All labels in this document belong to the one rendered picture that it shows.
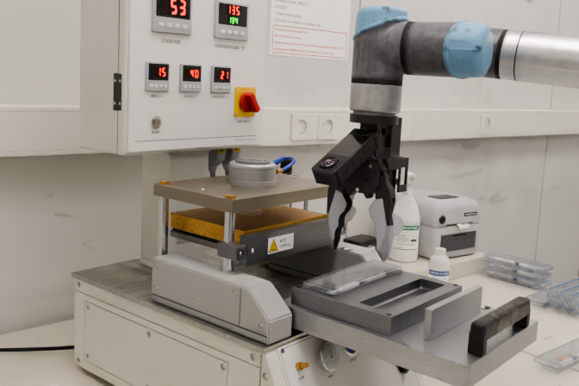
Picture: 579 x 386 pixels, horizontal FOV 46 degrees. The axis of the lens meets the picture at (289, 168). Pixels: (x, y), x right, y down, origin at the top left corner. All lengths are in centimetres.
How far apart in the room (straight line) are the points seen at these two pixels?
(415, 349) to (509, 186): 198
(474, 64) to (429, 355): 38
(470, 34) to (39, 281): 102
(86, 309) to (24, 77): 49
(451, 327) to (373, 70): 37
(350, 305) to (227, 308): 18
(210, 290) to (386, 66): 41
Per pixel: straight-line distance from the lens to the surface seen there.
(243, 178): 109
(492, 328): 87
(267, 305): 94
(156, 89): 113
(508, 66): 105
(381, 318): 89
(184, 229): 111
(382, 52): 96
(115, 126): 113
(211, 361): 102
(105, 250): 158
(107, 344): 122
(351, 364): 106
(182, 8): 117
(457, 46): 93
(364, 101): 97
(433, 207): 194
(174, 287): 105
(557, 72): 103
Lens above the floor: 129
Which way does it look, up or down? 8 degrees down
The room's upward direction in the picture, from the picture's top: 3 degrees clockwise
